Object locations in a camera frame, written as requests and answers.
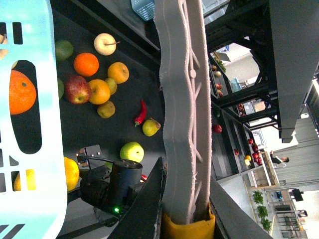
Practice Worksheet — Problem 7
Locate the brown kiwi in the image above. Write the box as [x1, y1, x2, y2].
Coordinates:
[105, 78, 118, 95]
[97, 101, 116, 119]

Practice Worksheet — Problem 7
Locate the brown kiwi lower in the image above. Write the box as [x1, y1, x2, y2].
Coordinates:
[97, 101, 116, 119]

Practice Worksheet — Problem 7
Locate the red chili pepper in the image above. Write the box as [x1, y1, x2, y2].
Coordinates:
[134, 100, 147, 127]

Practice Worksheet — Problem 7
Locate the green lime lower middle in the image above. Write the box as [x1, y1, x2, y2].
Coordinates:
[57, 78, 65, 99]

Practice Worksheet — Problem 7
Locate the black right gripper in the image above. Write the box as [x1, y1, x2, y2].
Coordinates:
[76, 145, 166, 239]

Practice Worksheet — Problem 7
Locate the white pear with stem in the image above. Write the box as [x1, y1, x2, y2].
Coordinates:
[94, 33, 120, 56]

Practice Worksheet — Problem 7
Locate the small orange centre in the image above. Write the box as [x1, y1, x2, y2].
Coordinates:
[73, 52, 99, 77]

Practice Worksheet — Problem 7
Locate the green apple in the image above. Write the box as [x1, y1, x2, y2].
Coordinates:
[120, 142, 145, 163]

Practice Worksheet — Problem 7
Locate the green lime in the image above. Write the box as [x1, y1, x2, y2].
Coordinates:
[55, 40, 74, 61]
[57, 78, 65, 99]

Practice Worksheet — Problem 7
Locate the red apple centre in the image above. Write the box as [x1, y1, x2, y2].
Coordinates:
[64, 75, 91, 104]

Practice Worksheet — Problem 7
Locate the light blue shopping basket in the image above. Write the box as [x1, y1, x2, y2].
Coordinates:
[0, 0, 67, 239]

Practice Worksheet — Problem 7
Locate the yellow orange apple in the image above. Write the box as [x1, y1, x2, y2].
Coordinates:
[107, 62, 130, 84]
[88, 79, 111, 105]

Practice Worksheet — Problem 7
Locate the large orange front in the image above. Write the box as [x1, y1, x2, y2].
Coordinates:
[9, 70, 37, 115]

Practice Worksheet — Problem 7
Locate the yellow orange apple centre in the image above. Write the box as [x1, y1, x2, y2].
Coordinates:
[88, 79, 111, 105]

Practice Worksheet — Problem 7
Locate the blue basket on far shelf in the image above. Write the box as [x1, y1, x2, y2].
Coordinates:
[131, 0, 155, 21]

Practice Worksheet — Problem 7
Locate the grey ribbed left finger pad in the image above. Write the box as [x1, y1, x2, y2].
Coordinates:
[154, 0, 212, 225]

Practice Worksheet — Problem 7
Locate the yellow lemon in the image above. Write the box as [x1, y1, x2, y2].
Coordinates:
[64, 157, 79, 192]

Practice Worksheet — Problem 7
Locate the green lime upper middle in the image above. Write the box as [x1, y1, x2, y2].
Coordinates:
[55, 40, 74, 61]

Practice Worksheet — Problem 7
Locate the black front shelf tray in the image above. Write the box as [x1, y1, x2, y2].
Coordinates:
[9, 0, 167, 200]

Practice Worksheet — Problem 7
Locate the brown kiwi upper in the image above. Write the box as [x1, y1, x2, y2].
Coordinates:
[105, 78, 118, 95]

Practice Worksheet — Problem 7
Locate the yellow green pear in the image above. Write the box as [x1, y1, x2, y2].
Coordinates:
[142, 118, 161, 137]

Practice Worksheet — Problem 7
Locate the yellow orange apple right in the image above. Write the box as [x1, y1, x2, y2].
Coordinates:
[107, 62, 130, 84]

